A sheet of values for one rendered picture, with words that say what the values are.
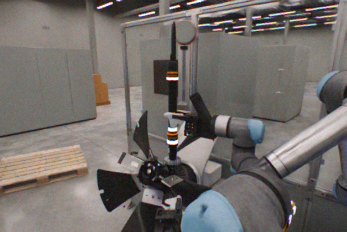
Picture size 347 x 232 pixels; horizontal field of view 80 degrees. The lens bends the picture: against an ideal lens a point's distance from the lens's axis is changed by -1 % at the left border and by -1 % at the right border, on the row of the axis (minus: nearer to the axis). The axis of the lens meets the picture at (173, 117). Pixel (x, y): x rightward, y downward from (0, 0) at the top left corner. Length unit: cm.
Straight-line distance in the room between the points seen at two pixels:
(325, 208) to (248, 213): 121
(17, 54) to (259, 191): 598
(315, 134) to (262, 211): 35
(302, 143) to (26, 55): 595
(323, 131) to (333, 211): 91
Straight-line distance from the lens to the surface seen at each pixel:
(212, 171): 149
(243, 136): 70
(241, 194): 34
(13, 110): 616
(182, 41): 149
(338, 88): 80
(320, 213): 154
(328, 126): 66
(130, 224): 97
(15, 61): 610
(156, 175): 91
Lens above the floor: 168
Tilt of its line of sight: 15 degrees down
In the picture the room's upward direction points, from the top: straight up
